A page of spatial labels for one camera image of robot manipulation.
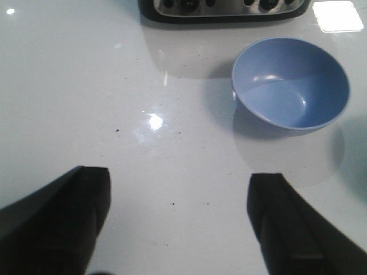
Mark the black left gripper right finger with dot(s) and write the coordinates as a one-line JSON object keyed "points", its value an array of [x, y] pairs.
{"points": [[293, 237]]}

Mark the black and chrome toaster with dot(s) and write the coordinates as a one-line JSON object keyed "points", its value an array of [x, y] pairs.
{"points": [[219, 11]]}

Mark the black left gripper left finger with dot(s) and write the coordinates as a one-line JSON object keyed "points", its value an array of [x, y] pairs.
{"points": [[54, 230]]}

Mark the blue plastic bowl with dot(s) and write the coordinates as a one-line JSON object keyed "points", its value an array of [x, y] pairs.
{"points": [[290, 84]]}

